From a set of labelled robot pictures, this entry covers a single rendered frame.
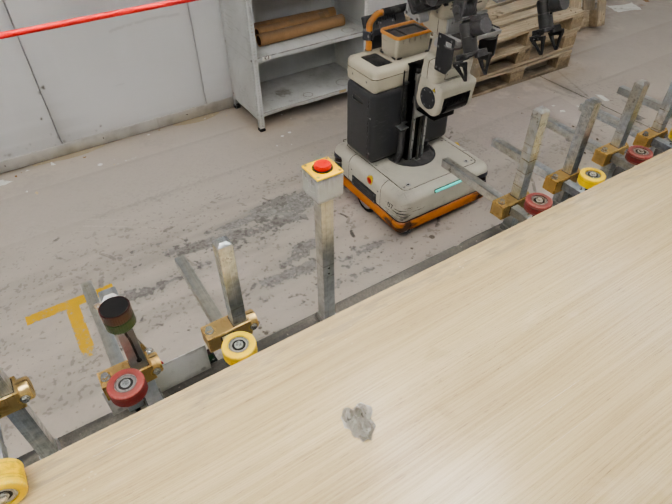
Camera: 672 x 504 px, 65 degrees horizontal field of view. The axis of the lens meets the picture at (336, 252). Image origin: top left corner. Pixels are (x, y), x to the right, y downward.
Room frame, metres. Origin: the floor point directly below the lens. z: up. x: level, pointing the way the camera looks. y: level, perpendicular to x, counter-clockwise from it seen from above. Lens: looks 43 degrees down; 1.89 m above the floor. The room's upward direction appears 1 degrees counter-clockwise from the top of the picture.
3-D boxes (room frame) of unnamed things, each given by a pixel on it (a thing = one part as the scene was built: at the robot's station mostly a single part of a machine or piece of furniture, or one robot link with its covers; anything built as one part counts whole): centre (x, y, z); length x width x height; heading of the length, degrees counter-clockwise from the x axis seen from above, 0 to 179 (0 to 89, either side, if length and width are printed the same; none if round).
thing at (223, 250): (0.86, 0.25, 0.89); 0.04 x 0.04 x 0.48; 32
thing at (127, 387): (0.65, 0.46, 0.85); 0.08 x 0.08 x 0.11
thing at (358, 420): (0.56, -0.04, 0.91); 0.09 x 0.07 x 0.02; 10
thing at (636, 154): (1.55, -1.04, 0.85); 0.08 x 0.08 x 0.11
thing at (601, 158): (1.65, -1.00, 0.84); 0.14 x 0.06 x 0.05; 122
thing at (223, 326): (0.85, 0.27, 0.84); 0.14 x 0.06 x 0.05; 122
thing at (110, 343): (0.82, 0.56, 0.84); 0.43 x 0.03 x 0.04; 32
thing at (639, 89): (1.66, -1.02, 0.87); 0.04 x 0.04 x 0.48; 32
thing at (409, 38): (2.65, -0.36, 0.87); 0.23 x 0.15 x 0.11; 122
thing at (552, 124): (1.72, -0.94, 0.84); 0.43 x 0.03 x 0.04; 32
